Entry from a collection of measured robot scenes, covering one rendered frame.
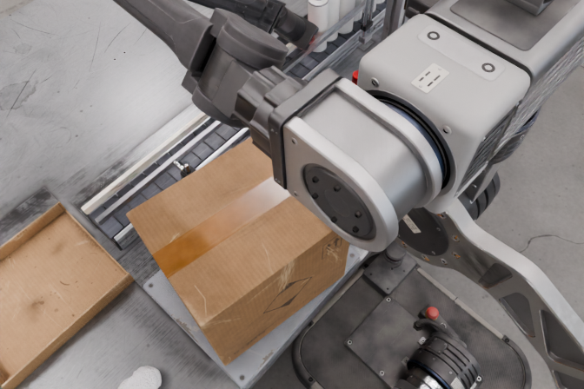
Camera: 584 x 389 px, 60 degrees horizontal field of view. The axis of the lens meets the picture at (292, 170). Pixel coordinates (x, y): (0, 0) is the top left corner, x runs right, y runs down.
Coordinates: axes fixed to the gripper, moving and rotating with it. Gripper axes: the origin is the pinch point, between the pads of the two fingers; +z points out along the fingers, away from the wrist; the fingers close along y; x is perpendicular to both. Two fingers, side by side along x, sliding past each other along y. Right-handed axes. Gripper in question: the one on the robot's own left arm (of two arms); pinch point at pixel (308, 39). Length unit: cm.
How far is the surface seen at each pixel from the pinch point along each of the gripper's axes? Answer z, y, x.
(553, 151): 130, -64, -17
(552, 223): 109, -80, 10
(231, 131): -15.2, -2.4, 28.9
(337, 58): 9.4, -5.7, 0.3
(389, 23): 7.1, -14.2, -13.9
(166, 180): -27, -1, 44
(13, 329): -50, -1, 81
